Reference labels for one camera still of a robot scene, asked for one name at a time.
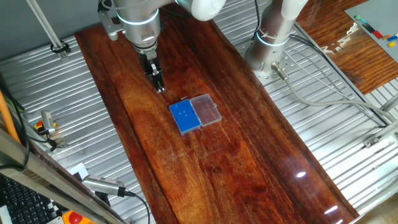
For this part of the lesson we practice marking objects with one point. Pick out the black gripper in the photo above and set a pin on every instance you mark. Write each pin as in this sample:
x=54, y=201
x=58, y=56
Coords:
x=148, y=62

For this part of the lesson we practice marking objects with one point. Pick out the small clear pipette tip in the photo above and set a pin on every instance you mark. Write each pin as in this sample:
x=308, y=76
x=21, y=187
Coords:
x=185, y=98

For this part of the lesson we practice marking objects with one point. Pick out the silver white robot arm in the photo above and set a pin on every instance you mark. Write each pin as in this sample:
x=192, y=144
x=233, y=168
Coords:
x=140, y=25

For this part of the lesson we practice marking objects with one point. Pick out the blue pipette tip holder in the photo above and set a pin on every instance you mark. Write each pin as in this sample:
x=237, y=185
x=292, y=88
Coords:
x=185, y=119

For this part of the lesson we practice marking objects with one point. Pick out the clear plastic box lid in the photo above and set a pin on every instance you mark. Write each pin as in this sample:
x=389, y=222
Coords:
x=206, y=110

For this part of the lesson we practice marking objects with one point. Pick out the large glossy wooden board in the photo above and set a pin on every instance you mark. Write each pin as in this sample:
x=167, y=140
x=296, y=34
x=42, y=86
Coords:
x=217, y=171

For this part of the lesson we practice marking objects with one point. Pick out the white paper sheet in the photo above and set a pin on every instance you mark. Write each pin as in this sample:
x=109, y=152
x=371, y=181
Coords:
x=78, y=169

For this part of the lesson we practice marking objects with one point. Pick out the slanted metal pole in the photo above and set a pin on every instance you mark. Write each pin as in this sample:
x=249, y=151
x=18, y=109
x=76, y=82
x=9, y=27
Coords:
x=46, y=28

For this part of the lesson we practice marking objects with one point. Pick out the yellow red toy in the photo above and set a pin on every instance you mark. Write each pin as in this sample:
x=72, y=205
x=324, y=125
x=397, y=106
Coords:
x=38, y=125

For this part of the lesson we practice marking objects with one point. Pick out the orange pole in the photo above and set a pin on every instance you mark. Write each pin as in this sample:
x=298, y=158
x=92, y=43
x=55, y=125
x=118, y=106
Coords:
x=6, y=115

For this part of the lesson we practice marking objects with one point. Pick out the red button orange box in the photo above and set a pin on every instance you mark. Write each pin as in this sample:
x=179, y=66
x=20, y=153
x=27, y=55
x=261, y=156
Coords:
x=74, y=218

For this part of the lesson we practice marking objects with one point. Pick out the checkerboard marker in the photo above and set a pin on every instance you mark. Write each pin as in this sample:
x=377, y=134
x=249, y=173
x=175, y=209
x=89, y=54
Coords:
x=54, y=209

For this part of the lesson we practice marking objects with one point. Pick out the black keyboard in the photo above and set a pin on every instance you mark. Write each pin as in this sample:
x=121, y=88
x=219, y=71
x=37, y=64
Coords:
x=21, y=202

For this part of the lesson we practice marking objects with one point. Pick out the small glossy wooden board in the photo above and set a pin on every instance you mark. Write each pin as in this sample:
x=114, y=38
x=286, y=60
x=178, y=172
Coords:
x=357, y=68

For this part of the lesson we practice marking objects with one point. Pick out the green teal strip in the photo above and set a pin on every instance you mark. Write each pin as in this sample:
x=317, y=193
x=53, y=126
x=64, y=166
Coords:
x=360, y=18

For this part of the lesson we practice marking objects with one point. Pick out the black flat block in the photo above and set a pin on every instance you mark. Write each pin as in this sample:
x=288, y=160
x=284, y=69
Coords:
x=368, y=28

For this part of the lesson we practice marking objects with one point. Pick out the red flat block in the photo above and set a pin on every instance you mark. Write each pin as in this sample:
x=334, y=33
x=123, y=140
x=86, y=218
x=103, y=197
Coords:
x=377, y=34

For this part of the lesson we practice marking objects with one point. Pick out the aluminium profile bar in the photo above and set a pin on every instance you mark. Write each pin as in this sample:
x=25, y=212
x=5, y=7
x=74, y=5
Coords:
x=381, y=133

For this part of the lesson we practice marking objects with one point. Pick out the gray flat panel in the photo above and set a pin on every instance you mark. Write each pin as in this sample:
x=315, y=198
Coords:
x=379, y=15

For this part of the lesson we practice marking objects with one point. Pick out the small orange block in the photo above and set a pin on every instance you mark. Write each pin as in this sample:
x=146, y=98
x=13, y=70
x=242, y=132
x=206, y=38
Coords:
x=385, y=37

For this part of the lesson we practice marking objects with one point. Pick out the small yellow block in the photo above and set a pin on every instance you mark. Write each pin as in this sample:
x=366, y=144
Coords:
x=391, y=44

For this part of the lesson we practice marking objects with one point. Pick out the small blue block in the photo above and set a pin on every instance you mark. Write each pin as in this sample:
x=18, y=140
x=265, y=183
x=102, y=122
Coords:
x=392, y=38

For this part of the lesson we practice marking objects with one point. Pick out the gray wrist camera mount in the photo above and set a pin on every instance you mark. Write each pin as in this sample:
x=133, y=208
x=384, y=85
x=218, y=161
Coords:
x=109, y=25

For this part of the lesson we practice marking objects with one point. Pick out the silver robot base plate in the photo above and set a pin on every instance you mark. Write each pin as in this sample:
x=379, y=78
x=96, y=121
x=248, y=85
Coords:
x=270, y=76

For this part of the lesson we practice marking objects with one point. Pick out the long silver depth camera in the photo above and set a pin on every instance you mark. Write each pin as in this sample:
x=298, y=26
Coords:
x=102, y=185

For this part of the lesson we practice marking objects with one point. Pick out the small silver camera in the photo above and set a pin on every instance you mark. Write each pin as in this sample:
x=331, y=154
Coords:
x=47, y=121

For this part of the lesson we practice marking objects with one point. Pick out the steel frame beam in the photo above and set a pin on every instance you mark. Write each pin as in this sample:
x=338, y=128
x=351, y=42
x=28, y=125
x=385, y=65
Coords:
x=46, y=177

